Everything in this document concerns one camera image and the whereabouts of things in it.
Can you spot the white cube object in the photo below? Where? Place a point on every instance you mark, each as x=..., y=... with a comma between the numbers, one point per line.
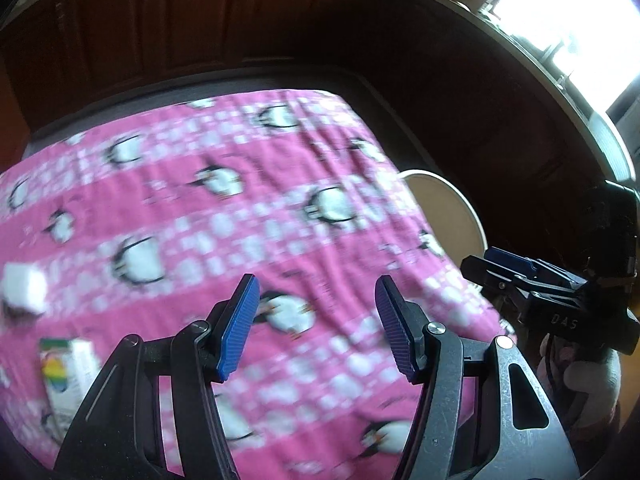
x=22, y=285

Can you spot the small colourful carton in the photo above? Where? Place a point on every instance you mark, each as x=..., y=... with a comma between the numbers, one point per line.
x=65, y=375

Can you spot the bright window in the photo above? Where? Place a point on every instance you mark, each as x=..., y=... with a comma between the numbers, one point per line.
x=565, y=10

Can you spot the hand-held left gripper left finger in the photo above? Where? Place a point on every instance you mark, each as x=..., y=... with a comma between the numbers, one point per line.
x=240, y=327

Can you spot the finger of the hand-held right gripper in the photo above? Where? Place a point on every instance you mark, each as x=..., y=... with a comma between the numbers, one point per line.
x=492, y=277
x=510, y=260

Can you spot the person's right hand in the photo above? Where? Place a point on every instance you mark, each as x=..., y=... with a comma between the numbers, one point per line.
x=590, y=380

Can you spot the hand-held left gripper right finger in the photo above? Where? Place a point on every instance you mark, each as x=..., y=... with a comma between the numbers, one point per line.
x=395, y=332

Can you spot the pink penguin blanket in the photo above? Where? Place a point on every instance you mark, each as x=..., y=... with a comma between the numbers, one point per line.
x=280, y=160

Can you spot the dark wooden kitchen cabinets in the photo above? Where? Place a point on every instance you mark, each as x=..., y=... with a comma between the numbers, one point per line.
x=200, y=20

